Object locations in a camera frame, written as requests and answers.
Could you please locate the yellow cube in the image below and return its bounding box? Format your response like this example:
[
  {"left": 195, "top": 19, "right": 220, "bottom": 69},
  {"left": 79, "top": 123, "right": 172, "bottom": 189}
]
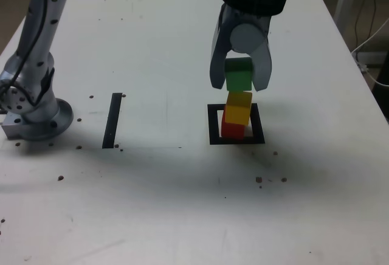
[{"left": 224, "top": 91, "right": 253, "bottom": 126}]

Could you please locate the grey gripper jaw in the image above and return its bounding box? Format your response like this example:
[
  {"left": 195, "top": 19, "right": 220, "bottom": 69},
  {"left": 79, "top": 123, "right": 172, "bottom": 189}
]
[
  {"left": 229, "top": 22, "right": 273, "bottom": 93},
  {"left": 208, "top": 2, "right": 234, "bottom": 91}
]

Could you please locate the white cable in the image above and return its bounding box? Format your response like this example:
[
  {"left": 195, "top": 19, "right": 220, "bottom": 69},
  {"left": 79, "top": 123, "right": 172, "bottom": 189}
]
[{"left": 351, "top": 18, "right": 389, "bottom": 87}]

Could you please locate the green cube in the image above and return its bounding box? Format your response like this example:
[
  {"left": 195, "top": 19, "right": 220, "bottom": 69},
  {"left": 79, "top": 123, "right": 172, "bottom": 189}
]
[{"left": 224, "top": 57, "right": 254, "bottom": 92}]

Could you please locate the black tape strip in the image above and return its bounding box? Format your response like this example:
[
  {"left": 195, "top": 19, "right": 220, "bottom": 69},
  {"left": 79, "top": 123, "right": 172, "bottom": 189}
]
[{"left": 102, "top": 92, "right": 123, "bottom": 150}]

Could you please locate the red cube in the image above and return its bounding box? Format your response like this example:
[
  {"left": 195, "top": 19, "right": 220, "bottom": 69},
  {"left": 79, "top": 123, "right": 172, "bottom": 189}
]
[{"left": 221, "top": 112, "right": 246, "bottom": 140}]

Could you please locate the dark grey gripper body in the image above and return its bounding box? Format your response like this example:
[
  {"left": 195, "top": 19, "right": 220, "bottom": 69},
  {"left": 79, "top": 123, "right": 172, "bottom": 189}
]
[{"left": 227, "top": 9, "right": 271, "bottom": 43}]

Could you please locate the black tape square outline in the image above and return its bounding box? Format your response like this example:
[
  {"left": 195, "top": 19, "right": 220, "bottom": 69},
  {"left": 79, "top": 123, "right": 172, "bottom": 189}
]
[{"left": 207, "top": 103, "right": 266, "bottom": 145}]

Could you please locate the black bulky object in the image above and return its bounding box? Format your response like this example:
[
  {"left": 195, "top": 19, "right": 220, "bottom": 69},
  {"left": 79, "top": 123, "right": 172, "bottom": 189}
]
[{"left": 372, "top": 66, "right": 389, "bottom": 123}]

